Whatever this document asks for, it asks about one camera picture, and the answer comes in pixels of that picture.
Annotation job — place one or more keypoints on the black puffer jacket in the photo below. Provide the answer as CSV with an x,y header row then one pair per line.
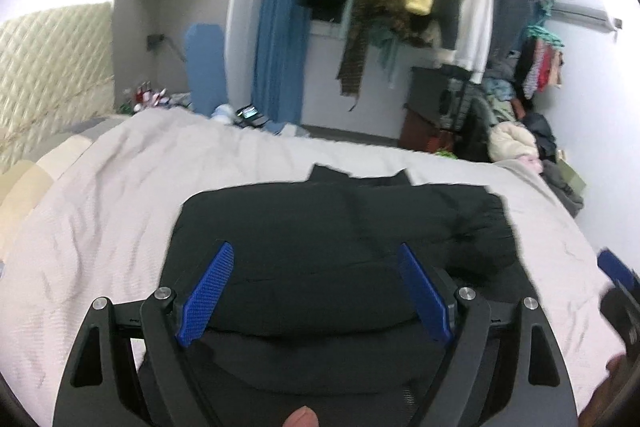
x,y
310,257

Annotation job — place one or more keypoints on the pink and red small clothes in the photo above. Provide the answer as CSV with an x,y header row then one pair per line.
x,y
540,69

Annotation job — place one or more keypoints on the blue chair back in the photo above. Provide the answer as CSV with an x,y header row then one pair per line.
x,y
205,67

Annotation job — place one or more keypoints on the green clip hanger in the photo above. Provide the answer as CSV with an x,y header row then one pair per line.
x,y
545,32

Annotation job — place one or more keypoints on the white air conditioner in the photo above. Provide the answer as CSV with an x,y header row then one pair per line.
x,y
585,7

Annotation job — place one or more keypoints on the grey bed duvet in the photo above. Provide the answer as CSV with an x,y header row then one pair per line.
x,y
100,232

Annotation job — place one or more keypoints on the small black screen device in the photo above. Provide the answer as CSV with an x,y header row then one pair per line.
x,y
250,114

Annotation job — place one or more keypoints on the blue curtain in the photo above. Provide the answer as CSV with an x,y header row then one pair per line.
x,y
277,57

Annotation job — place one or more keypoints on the light blue soft item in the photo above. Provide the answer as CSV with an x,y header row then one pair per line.
x,y
222,113

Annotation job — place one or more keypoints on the teal hanging garment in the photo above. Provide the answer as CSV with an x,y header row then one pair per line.
x,y
389,62

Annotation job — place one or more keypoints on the person's right hand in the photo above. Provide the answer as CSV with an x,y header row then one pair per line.
x,y
617,364

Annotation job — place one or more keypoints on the dark patterned scarf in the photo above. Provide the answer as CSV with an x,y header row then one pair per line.
x,y
360,37

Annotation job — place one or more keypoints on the person's left hand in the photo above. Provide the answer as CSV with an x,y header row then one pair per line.
x,y
301,418

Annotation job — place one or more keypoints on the cluster of cosmetic bottles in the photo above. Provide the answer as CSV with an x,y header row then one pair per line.
x,y
150,97

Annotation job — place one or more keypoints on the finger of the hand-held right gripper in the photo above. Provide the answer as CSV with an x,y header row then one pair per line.
x,y
614,264

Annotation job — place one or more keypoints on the pile of mixed clothes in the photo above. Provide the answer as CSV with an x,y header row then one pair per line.
x,y
520,142

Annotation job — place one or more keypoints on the white hoodie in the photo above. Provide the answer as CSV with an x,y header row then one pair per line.
x,y
475,22

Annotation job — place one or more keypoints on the cream quilted headboard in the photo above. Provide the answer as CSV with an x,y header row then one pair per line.
x,y
50,67

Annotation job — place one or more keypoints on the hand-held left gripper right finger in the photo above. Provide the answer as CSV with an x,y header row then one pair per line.
x,y
425,292

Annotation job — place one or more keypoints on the dark grey hanging garments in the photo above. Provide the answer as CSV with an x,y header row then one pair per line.
x,y
515,17

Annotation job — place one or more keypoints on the black wall charger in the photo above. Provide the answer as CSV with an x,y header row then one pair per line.
x,y
154,42

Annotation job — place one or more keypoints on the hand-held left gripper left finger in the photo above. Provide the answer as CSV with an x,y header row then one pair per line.
x,y
207,292

